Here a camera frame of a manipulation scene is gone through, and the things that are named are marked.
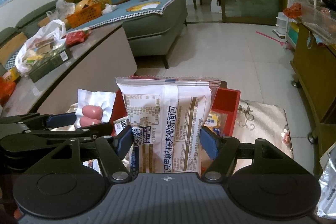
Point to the white plastic bag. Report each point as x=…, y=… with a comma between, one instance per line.
x=54, y=30

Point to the green white wafer packet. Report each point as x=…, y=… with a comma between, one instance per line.
x=120, y=124

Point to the dark green box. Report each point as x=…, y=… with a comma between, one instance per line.
x=49, y=62

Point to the blue patterned sofa cover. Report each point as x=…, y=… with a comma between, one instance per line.
x=113, y=11

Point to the white bread bag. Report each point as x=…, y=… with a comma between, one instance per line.
x=166, y=116

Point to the floral silver tablecloth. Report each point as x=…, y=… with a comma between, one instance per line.
x=254, y=120

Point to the red packet on table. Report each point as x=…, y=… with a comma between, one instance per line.
x=77, y=37

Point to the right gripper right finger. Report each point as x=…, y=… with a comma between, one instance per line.
x=222, y=151

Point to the red cardboard box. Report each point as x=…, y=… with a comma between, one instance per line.
x=226, y=102

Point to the grey curved side table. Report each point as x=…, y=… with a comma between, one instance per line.
x=94, y=65

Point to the wooden cabinet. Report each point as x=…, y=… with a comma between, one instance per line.
x=314, y=67

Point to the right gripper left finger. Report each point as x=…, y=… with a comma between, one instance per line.
x=111, y=151

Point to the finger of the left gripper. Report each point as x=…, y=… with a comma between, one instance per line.
x=94, y=131
x=58, y=120

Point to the pink sausage vacuum pack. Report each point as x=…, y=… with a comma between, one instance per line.
x=93, y=107

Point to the grey sofa ottoman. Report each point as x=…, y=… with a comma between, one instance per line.
x=153, y=35

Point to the orange plastic basket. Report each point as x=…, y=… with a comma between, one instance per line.
x=85, y=15

